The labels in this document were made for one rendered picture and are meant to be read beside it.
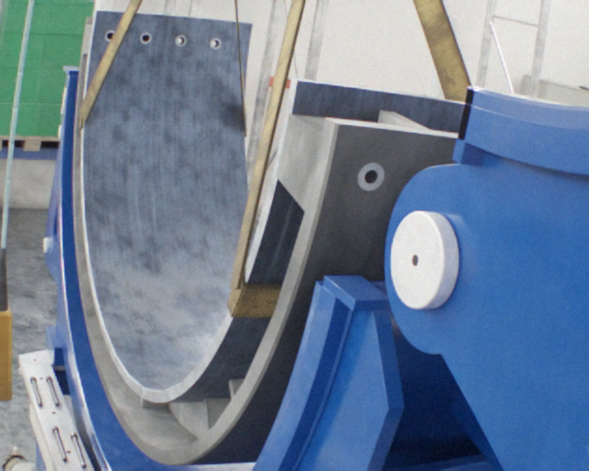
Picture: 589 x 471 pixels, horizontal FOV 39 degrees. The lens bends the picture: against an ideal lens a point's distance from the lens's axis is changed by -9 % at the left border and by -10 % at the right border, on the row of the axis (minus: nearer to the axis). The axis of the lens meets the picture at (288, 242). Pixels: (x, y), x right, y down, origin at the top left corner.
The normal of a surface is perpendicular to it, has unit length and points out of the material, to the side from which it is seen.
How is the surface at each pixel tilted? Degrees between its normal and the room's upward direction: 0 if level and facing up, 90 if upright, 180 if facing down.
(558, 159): 90
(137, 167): 55
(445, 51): 105
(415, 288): 90
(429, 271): 90
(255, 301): 115
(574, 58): 90
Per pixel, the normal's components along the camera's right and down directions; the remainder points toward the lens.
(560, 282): -0.90, -0.02
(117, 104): 0.41, -0.11
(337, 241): 0.34, 0.50
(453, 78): -0.76, 0.31
